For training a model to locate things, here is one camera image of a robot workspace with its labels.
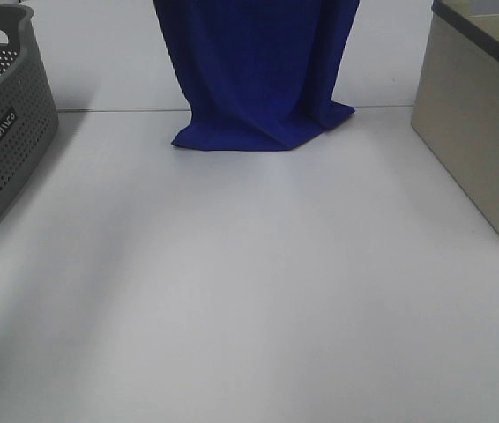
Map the blue microfibre towel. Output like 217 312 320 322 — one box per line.
154 0 359 152

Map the beige plastic storage bin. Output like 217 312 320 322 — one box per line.
411 1 499 234

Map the grey perforated plastic basket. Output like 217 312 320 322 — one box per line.
0 4 58 219

